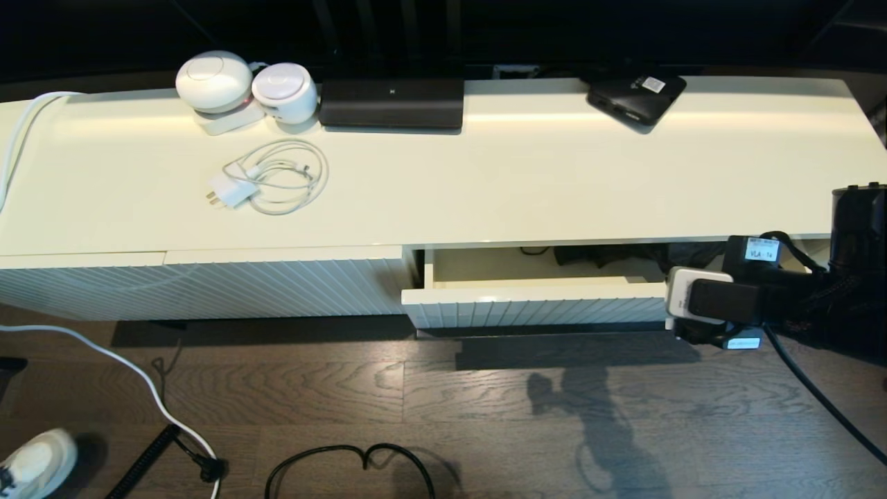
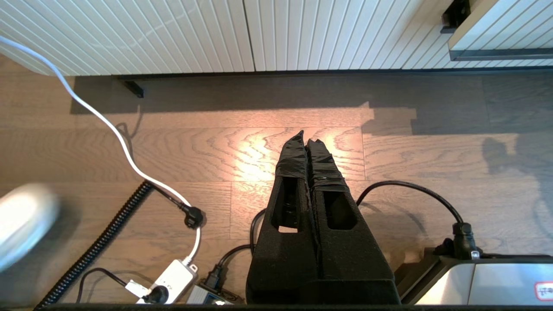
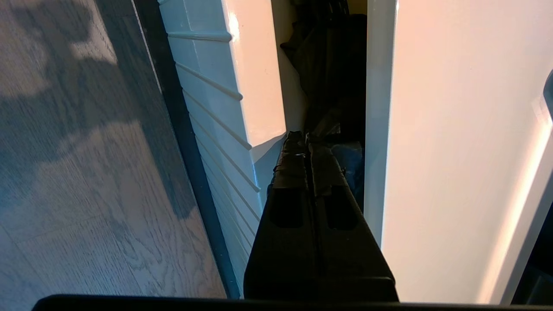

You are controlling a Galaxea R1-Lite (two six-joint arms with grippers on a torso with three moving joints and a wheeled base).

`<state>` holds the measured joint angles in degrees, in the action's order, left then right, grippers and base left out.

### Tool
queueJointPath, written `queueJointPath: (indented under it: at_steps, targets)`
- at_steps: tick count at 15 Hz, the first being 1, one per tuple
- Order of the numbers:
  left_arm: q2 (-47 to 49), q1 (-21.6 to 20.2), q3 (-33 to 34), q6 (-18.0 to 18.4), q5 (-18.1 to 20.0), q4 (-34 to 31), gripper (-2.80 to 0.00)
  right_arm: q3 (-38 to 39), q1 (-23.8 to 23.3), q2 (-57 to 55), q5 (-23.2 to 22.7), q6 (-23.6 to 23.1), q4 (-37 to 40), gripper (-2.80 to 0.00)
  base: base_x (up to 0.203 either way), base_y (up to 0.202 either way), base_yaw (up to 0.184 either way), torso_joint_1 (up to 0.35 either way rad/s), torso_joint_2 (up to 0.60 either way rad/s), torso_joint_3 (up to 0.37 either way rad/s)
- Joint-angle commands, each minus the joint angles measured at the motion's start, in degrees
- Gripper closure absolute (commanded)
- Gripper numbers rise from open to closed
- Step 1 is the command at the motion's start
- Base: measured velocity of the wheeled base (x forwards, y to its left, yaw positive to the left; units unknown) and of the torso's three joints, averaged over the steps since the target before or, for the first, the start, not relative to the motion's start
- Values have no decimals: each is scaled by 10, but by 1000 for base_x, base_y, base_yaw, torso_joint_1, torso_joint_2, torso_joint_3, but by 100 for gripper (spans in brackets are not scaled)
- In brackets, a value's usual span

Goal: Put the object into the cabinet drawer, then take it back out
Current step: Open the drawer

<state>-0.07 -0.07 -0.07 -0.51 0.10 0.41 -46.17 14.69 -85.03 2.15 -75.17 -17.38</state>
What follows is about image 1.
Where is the black umbrella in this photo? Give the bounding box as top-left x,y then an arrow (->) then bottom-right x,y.
520,243 -> 728,272

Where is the white cabinet drawer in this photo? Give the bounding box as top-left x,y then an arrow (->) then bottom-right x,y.
402,239 -> 832,330

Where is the white ribbed tv cabinet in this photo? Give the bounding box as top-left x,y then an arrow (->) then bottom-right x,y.
0,75 -> 887,323

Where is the black set-top box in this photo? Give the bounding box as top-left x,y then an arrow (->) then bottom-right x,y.
588,73 -> 688,128

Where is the black rectangular speaker bar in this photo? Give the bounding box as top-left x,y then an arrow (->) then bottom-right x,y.
319,78 -> 465,130

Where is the small white round device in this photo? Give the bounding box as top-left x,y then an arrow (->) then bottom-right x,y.
252,62 -> 320,125

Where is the white charger plug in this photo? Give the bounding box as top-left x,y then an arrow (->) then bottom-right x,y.
206,173 -> 259,210

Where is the white flat box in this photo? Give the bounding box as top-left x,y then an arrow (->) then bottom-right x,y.
195,104 -> 266,137

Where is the large white round device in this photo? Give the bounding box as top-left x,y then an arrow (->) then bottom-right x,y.
175,51 -> 254,115

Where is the white sneaker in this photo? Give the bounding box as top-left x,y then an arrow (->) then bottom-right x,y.
0,428 -> 78,499

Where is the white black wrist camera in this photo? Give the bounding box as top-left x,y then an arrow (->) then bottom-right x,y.
665,267 -> 764,332

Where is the white coiled charger cable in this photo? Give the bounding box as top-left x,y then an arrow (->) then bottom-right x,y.
222,139 -> 330,217

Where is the black looped cable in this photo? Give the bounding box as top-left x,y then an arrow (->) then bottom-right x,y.
265,444 -> 437,499

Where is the white power cable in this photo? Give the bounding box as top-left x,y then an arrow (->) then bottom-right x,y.
0,324 -> 222,499

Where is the black coiled cable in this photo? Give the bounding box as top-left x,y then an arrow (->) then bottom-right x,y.
104,424 -> 229,499

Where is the thick white cable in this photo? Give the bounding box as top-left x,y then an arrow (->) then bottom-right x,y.
0,91 -> 84,209

